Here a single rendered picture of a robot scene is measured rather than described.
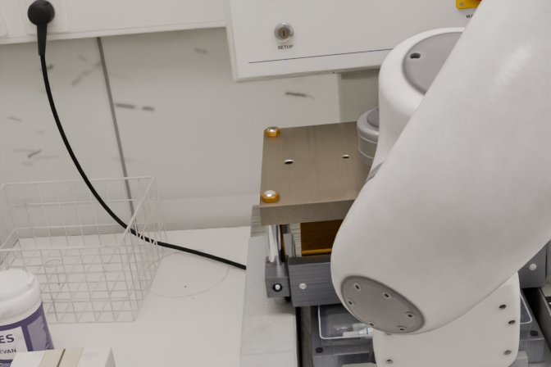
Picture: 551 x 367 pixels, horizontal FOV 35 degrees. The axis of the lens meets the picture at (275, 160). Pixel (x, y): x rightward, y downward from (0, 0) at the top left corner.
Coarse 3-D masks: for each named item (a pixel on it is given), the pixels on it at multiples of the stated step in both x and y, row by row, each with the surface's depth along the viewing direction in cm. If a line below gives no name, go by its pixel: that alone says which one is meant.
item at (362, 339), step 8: (528, 312) 76; (320, 328) 77; (520, 328) 75; (528, 328) 75; (320, 336) 76; (352, 336) 75; (360, 336) 77; (368, 336) 75; (328, 344) 76; (336, 344) 76; (344, 344) 76; (352, 344) 76
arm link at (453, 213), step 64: (512, 0) 37; (448, 64) 38; (512, 64) 36; (448, 128) 37; (512, 128) 36; (384, 192) 39; (448, 192) 37; (512, 192) 37; (384, 256) 41; (448, 256) 39; (512, 256) 38; (384, 320) 44; (448, 320) 43
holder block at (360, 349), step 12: (312, 312) 81; (312, 324) 79; (312, 336) 77; (528, 336) 74; (540, 336) 74; (312, 348) 76; (324, 348) 76; (336, 348) 75; (348, 348) 75; (360, 348) 75; (528, 348) 74; (540, 348) 74; (312, 360) 75; (324, 360) 75; (336, 360) 75; (348, 360) 75; (360, 360) 75; (528, 360) 75; (540, 360) 75
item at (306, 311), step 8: (304, 312) 85; (304, 320) 84; (304, 328) 83; (304, 336) 82; (304, 344) 80; (544, 344) 77; (304, 352) 79; (520, 352) 70; (544, 352) 76; (304, 360) 78; (520, 360) 69; (544, 360) 75
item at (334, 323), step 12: (324, 312) 79; (336, 312) 79; (348, 312) 79; (324, 324) 77; (336, 324) 77; (348, 324) 77; (360, 324) 77; (324, 336) 76; (336, 336) 76; (348, 336) 75
